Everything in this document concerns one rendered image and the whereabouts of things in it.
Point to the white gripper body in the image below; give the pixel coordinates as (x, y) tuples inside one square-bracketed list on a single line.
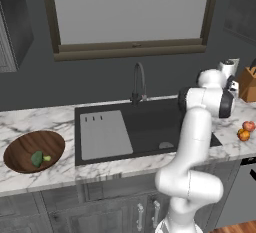
[(226, 69)]

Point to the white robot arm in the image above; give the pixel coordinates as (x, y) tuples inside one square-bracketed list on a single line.
[(195, 133)]

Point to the black sink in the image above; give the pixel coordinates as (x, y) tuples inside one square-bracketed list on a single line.
[(150, 123)]

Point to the pale grey sink drainboard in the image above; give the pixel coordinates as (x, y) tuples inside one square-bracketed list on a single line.
[(105, 135)]

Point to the grey panel under sink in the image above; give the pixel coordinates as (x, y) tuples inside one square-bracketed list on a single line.
[(113, 185)]

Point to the brown wooden bowl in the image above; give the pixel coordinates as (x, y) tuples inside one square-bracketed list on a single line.
[(23, 147)]

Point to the wooden knife block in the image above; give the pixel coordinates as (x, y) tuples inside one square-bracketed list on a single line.
[(248, 87)]

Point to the red apple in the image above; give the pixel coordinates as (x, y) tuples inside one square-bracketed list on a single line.
[(248, 126)]

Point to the orange round fruit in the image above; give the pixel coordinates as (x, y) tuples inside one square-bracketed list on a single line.
[(244, 135)]

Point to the dark grey tap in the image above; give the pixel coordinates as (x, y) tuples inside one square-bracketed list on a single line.
[(137, 93)]

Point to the dark framed window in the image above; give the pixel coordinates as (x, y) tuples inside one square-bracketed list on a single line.
[(133, 48)]

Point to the grey dishwasher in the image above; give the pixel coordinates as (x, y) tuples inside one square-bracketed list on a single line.
[(236, 197)]

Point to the grey cupboard door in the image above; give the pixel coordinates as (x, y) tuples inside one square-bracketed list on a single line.
[(163, 210), (100, 218)]

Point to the green broccoli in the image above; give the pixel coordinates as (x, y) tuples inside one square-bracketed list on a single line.
[(37, 158)]

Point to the grey drawer front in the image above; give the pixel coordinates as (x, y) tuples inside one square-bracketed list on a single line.
[(20, 205)]

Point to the dark grey wall cupboard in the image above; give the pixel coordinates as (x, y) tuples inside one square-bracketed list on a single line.
[(15, 23), (241, 7)]

